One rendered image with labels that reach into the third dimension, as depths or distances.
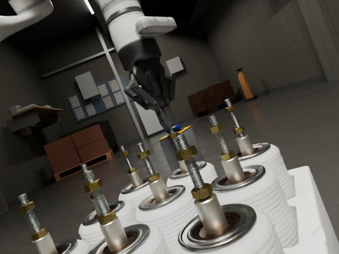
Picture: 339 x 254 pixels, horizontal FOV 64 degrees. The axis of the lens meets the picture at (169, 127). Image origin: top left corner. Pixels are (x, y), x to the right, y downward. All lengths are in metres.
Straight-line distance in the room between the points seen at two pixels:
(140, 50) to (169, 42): 7.36
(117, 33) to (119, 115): 7.09
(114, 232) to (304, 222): 0.23
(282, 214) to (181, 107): 7.26
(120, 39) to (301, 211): 0.39
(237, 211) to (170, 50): 7.57
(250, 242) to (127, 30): 0.38
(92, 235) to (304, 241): 0.29
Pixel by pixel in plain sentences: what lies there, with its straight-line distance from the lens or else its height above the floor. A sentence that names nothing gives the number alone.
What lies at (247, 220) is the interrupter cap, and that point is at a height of 0.25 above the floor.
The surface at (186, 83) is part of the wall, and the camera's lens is 7.66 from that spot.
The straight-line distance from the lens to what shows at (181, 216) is 0.39.
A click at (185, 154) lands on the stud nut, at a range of 0.24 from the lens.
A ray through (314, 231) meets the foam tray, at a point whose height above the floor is 0.18.
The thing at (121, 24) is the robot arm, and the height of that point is 0.54.
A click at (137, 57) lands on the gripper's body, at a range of 0.49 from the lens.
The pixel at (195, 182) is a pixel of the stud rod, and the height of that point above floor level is 0.30.
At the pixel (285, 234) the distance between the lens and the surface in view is 0.37.
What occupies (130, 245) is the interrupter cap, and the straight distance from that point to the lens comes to 0.31.
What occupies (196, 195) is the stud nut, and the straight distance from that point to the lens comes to 0.25.
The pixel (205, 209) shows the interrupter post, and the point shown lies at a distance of 0.25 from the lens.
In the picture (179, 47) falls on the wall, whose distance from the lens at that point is 7.83.
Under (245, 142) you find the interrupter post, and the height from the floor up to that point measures 0.27.
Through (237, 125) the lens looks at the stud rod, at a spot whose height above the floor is 0.30.
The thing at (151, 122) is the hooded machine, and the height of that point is 0.33.
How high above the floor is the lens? 0.36
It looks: 3 degrees down
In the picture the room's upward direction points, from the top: 22 degrees counter-clockwise
